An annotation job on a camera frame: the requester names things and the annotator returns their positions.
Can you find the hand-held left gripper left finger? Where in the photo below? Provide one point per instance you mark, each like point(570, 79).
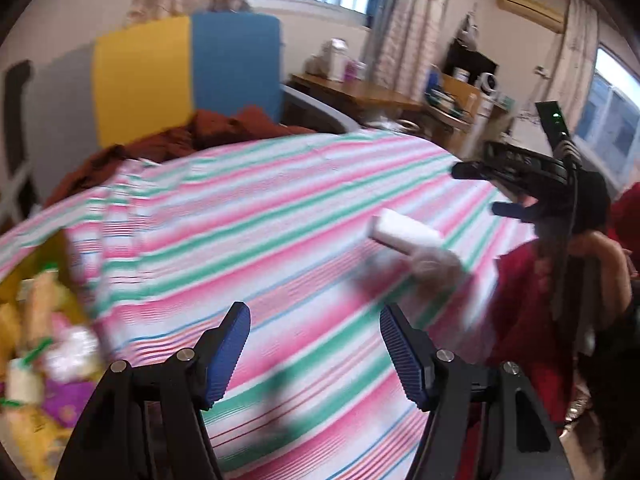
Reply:
point(227, 360)

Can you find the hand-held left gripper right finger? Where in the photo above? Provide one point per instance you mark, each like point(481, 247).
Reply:
point(405, 360)

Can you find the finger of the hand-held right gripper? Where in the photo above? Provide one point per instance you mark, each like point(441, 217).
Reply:
point(515, 211)
point(472, 170)

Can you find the white block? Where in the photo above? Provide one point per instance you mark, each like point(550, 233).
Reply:
point(405, 232)

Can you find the pale packet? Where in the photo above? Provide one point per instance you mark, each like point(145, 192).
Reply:
point(72, 355)

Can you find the purple soft toy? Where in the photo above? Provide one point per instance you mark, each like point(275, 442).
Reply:
point(65, 402)

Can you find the gold tin box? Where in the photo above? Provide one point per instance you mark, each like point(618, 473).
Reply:
point(50, 255)

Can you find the long cream packet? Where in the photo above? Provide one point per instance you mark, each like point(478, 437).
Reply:
point(35, 435)

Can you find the person's right forearm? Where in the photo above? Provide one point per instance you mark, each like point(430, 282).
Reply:
point(615, 370)

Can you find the person's right hand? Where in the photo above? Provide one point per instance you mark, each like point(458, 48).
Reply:
point(602, 260)

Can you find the white round device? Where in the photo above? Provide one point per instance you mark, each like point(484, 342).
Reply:
point(488, 85)

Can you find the bright sliding window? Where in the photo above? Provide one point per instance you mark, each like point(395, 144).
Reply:
point(615, 105)

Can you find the person's red clothing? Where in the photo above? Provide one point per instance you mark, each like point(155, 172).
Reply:
point(525, 320)

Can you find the black box appliance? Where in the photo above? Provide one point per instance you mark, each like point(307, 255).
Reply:
point(467, 60)

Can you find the cream curtain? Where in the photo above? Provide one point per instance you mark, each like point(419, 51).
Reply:
point(575, 55)

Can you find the striped bed sheet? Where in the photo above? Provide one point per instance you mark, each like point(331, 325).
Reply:
point(250, 240)

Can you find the wooden desk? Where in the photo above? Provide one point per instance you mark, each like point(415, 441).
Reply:
point(360, 92)

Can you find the purple jar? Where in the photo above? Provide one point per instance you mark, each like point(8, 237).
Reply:
point(355, 70)

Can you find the pale patterned curtain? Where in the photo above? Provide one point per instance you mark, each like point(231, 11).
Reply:
point(405, 25)

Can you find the white box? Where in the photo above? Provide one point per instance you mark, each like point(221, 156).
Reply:
point(332, 60)

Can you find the dark red blanket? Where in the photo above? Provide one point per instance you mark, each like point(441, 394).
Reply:
point(210, 132)

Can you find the grey yellow blue headboard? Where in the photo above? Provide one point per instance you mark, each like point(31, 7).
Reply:
point(142, 75)

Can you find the dark grey rolled mat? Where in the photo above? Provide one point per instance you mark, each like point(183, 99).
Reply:
point(17, 110)

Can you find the wall air conditioner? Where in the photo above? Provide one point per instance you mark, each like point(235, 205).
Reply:
point(530, 10)

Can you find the grey curved bed rail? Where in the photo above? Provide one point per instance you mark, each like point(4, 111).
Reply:
point(320, 107)

